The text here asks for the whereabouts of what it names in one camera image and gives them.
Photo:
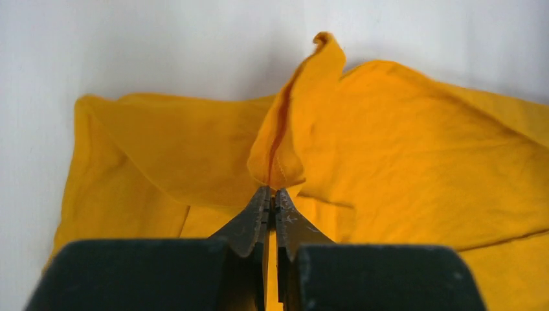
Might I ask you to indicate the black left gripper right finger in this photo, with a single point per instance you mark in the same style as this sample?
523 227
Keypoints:
316 273

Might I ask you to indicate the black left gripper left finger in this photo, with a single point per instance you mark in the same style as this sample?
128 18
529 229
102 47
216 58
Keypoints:
225 271

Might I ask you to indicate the yellow t shirt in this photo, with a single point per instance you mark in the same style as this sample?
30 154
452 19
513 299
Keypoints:
378 154

